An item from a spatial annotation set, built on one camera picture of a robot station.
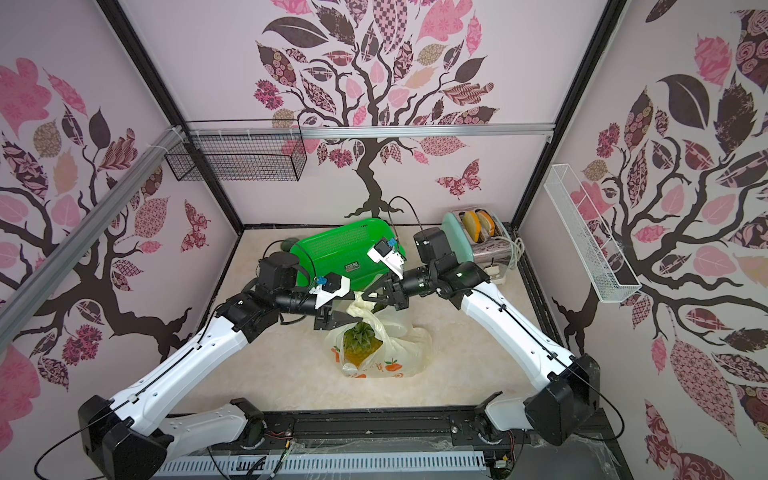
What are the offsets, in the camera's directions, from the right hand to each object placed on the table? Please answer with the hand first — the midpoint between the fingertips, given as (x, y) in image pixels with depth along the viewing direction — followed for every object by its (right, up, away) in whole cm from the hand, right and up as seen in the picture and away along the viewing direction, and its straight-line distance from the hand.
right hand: (367, 300), depth 65 cm
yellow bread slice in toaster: (+32, +20, +29) cm, 48 cm away
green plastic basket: (-13, +11, +46) cm, 49 cm away
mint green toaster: (+36, +11, +26) cm, 45 cm away
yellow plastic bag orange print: (+8, -13, +2) cm, 15 cm away
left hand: (-2, -3, +2) cm, 4 cm away
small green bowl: (-33, +14, +41) cm, 54 cm away
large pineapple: (-3, -12, +7) cm, 14 cm away
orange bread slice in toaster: (+37, +21, +30) cm, 52 cm away
